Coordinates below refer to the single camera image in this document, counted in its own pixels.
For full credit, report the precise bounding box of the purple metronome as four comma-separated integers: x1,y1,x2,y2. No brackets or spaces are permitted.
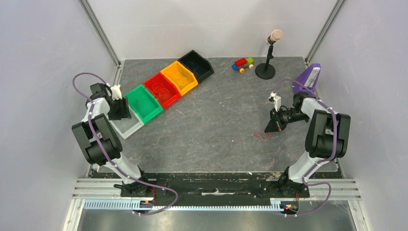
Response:
292,63,321,97

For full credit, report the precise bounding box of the white bin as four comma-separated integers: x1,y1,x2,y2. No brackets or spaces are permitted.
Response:
110,107,145,139

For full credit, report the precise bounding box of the black bin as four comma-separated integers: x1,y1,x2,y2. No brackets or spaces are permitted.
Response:
178,50,214,84

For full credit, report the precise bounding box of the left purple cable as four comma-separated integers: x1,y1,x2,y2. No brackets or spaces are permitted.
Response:
72,72,179,216

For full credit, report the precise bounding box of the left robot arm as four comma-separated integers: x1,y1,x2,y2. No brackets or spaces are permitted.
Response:
72,83,151,197

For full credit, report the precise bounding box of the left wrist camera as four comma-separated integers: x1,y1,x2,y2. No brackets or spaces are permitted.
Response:
110,85,123,101

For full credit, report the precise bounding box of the slotted cable duct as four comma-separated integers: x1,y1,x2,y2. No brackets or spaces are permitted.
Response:
84,199,284,212

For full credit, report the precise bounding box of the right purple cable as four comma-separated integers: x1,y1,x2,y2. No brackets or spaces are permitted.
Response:
272,78,339,218

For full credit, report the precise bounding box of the toy brick car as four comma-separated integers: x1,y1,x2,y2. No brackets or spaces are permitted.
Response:
231,57,254,73

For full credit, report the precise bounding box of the yellow bin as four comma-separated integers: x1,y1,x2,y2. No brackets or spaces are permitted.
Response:
160,61,198,96

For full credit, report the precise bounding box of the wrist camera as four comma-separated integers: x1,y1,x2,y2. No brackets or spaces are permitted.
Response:
110,85,123,101
268,92,281,112

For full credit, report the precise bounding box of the microphone on stand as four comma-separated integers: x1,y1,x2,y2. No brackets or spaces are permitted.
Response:
255,29,283,80

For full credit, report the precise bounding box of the red bin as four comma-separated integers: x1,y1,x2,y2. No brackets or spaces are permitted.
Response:
143,72,181,109

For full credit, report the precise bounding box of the blue cable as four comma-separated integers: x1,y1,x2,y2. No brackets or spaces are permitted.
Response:
186,60,204,76

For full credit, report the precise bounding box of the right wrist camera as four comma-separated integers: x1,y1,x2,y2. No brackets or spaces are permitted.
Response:
268,92,281,112

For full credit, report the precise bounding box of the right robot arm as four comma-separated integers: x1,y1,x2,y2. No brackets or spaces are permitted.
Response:
264,92,351,197

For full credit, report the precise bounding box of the purple cable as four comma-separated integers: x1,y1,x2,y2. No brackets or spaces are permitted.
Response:
72,72,179,216
272,78,339,218

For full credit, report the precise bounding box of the green bin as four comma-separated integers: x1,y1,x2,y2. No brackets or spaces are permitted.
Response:
125,85,163,124

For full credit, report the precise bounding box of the orange cable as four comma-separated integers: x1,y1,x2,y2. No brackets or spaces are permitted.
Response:
151,82,173,101

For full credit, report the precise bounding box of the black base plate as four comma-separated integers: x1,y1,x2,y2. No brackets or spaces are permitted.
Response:
120,172,310,208

